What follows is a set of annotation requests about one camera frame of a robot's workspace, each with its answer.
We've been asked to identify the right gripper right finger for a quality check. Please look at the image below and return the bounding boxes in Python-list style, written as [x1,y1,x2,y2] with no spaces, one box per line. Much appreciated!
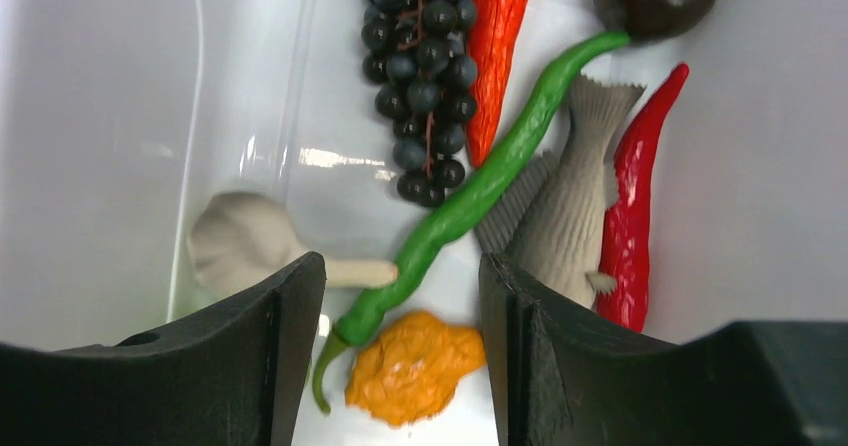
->
[479,254,847,445]

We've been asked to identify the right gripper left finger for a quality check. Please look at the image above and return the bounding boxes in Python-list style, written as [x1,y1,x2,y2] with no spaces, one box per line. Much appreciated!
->
[1,252,326,445]

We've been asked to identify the white plastic bin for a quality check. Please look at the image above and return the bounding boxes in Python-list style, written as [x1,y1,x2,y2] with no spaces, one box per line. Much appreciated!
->
[1,0,847,445]

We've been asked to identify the dark toy grapes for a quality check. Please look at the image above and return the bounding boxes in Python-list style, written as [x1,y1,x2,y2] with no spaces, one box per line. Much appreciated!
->
[360,0,478,208]

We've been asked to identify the white toy garlic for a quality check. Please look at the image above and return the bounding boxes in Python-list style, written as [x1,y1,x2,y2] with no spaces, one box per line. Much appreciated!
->
[186,191,399,299]

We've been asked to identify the orange toy habanero pepper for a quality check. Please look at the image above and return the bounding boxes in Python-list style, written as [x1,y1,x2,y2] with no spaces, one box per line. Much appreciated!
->
[345,310,486,428]

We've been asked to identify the grey toy fish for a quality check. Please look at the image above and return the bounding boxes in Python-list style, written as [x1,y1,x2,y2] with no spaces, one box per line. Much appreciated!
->
[474,76,645,309]

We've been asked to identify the red toy chili pepper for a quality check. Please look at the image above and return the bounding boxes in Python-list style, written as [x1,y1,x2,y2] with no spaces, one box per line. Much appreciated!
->
[596,62,690,333]

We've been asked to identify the green toy bean pod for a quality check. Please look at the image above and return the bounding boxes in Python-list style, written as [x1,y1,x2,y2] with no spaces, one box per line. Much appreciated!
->
[311,32,631,415]

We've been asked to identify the orange toy carrot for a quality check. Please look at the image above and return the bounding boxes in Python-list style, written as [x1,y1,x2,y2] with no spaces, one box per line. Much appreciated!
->
[466,0,529,169]

